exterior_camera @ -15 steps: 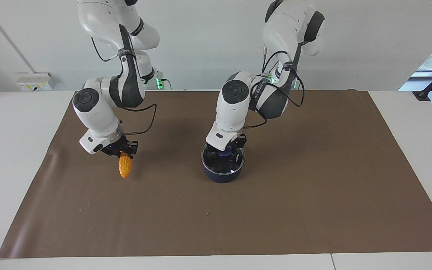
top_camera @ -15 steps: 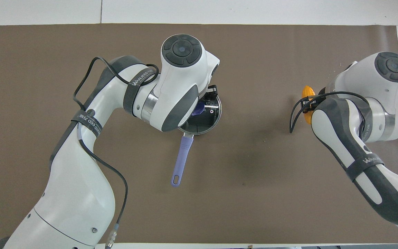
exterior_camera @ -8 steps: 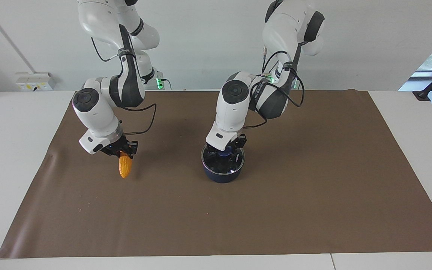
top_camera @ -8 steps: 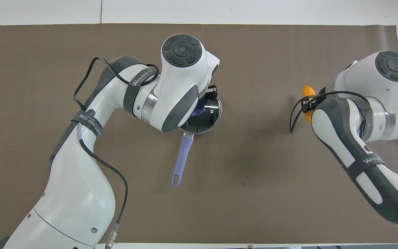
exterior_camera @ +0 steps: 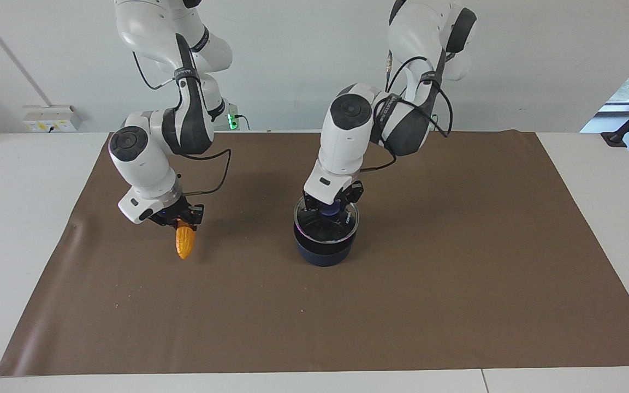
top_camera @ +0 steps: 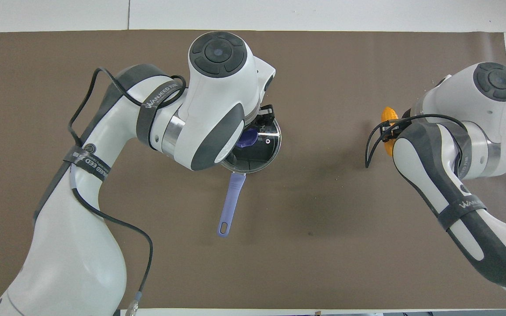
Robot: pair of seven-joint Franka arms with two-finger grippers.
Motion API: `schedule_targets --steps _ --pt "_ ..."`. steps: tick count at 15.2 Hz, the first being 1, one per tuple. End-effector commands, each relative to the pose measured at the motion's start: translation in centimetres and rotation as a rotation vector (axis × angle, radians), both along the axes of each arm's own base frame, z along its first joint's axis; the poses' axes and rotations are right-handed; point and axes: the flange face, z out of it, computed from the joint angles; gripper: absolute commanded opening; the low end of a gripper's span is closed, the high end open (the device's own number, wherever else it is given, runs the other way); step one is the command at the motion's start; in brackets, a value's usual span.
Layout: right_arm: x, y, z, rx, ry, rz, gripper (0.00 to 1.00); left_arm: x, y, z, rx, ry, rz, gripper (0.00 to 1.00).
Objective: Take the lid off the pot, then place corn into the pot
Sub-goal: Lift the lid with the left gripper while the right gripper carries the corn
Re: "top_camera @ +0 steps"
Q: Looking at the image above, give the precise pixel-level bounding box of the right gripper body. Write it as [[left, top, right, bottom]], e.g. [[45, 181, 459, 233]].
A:
[[397, 108, 414, 130]]

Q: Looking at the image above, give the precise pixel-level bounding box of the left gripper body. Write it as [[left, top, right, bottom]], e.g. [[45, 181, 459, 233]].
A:
[[257, 57, 276, 106]]

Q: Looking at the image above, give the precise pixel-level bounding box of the yellow corn cob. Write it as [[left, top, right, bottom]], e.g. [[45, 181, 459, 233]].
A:
[[381, 107, 399, 157]]

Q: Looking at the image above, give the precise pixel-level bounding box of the glass lid with blue knob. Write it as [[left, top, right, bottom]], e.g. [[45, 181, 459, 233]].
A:
[[220, 116, 282, 174]]

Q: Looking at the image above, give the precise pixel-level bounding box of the brown table mat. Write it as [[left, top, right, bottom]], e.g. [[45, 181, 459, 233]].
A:
[[0, 30, 506, 310]]

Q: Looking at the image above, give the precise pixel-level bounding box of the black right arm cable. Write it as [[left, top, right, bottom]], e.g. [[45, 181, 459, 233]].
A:
[[365, 113, 471, 169]]

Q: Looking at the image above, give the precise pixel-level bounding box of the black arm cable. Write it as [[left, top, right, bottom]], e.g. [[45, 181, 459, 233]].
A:
[[68, 67, 188, 314], [365, 113, 471, 169]]

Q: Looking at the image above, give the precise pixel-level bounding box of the dark blue pot with handle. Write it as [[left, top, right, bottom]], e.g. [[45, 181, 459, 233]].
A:
[[217, 115, 282, 238]]

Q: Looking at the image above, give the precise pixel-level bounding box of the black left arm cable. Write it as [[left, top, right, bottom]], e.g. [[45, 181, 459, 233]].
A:
[[68, 67, 188, 314]]

